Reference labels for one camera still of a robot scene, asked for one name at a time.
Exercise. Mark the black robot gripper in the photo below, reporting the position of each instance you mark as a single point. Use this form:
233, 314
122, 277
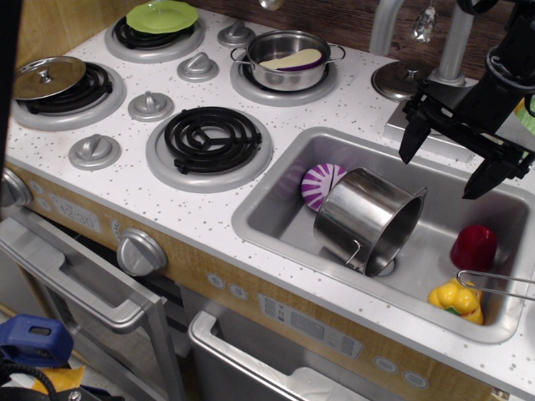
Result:
471, 116

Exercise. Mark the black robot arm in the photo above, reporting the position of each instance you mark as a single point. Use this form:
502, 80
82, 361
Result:
513, 59

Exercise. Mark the steel pot lid by faucet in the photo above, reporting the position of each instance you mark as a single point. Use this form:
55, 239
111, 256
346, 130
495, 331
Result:
397, 81

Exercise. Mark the grey toy sink basin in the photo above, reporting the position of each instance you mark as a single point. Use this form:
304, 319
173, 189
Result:
275, 218

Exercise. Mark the steel pot lying in sink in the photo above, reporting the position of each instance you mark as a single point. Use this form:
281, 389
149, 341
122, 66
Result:
365, 220

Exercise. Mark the steel pot on burner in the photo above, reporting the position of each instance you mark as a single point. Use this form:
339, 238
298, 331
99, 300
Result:
281, 43

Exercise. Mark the steel pot lid on burner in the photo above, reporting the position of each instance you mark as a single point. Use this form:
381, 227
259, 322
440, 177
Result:
47, 76

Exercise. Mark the red toy pepper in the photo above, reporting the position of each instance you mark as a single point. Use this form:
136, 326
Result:
474, 249

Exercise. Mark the clear crystal pendant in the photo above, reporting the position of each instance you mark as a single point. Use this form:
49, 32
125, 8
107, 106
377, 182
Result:
424, 26

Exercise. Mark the grey toy faucet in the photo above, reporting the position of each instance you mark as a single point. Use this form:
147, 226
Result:
449, 70

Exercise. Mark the purple white striped toy onion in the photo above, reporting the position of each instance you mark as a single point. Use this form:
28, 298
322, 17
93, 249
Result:
318, 181

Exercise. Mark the yellow toy pepper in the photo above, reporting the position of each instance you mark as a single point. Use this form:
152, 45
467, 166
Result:
462, 301

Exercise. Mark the toy eggplant slice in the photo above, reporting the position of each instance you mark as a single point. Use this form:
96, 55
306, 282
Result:
302, 59

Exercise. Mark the grey stove knob top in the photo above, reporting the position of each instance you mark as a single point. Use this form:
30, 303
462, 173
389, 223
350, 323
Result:
236, 35

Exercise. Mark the grey stove knob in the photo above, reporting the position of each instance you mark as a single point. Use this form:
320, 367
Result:
94, 152
150, 107
236, 35
197, 69

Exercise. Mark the front black coil burner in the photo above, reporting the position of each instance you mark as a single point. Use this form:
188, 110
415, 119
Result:
208, 150

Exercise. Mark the grey stove knob upper middle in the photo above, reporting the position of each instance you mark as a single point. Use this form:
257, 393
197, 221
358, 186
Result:
197, 69

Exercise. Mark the grey dishwasher door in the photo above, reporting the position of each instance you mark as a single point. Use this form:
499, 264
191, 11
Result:
238, 360

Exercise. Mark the green plastic plate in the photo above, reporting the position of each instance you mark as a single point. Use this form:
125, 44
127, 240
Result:
158, 17

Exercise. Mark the grey oven dial right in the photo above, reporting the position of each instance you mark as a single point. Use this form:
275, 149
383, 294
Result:
138, 254

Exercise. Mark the grey oven dial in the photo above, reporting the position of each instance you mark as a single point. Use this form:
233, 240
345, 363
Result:
13, 190
138, 254

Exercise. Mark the back left coil burner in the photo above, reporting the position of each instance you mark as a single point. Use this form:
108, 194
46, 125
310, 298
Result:
131, 45

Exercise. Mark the grey stove knob lower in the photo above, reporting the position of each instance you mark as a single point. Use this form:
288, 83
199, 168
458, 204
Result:
94, 152

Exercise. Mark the grey oven door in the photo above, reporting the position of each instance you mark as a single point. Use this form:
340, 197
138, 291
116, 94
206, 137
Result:
119, 327

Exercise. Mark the grey oven dial left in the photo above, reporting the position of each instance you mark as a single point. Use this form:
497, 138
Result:
13, 190

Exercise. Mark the blue clamp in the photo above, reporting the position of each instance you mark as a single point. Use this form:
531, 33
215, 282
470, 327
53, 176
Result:
38, 342

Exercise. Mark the metal wire utensil handle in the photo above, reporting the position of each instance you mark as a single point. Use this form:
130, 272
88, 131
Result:
495, 284

